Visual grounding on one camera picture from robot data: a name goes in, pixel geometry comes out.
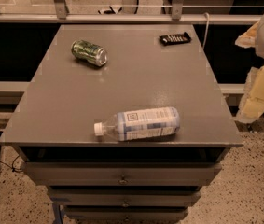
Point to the grey metal rail frame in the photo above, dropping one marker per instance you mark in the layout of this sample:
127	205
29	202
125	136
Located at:
132	11

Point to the grey drawer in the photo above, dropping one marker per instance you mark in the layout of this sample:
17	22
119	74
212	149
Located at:
125	214
121	174
124	197

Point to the black chocolate bar wrapper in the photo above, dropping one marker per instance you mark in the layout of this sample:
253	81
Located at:
175	39

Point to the blue label plastic water bottle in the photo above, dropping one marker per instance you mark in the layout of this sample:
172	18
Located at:
140	124

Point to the top grey drawer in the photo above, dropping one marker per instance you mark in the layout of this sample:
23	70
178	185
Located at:
121	174

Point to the grey drawer cabinet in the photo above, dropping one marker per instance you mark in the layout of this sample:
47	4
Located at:
54	120

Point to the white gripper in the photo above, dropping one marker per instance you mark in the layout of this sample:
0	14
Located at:
252	104

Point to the middle grey drawer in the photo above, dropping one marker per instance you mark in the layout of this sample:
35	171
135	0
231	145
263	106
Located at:
124	197

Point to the bottom grey drawer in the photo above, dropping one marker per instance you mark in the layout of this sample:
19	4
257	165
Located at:
125	214

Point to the green soda can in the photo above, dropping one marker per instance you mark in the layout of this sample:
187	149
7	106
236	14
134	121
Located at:
92	53

